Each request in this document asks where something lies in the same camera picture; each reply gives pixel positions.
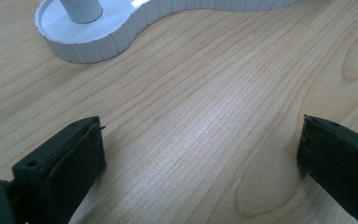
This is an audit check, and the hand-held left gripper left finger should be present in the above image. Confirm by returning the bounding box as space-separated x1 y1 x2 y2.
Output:
11 116 107 224

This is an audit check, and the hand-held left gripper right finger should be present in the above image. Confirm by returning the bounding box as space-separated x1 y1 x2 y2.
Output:
296 114 358 224

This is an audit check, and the white jewelry stand with post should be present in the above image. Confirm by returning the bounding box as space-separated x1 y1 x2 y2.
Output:
34 0 306 65

